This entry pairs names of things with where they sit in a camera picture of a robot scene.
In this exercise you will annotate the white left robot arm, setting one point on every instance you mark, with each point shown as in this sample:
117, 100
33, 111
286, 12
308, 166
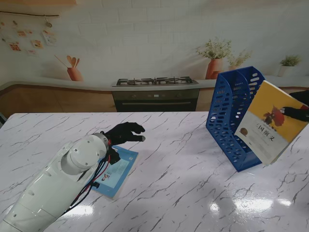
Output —
55, 183

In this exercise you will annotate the blue paperback book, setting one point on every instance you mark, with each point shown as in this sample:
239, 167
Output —
120, 169

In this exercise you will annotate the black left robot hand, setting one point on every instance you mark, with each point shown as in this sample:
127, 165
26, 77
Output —
120, 134

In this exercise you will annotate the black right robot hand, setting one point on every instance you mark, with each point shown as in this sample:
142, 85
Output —
298, 114

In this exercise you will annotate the yellow and white paperback book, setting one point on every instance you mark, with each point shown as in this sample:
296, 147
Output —
263, 137

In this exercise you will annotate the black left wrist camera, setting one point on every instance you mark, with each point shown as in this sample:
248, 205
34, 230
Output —
114, 157

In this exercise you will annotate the blue perforated plastic file rack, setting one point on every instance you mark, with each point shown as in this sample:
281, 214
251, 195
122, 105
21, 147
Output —
222, 116

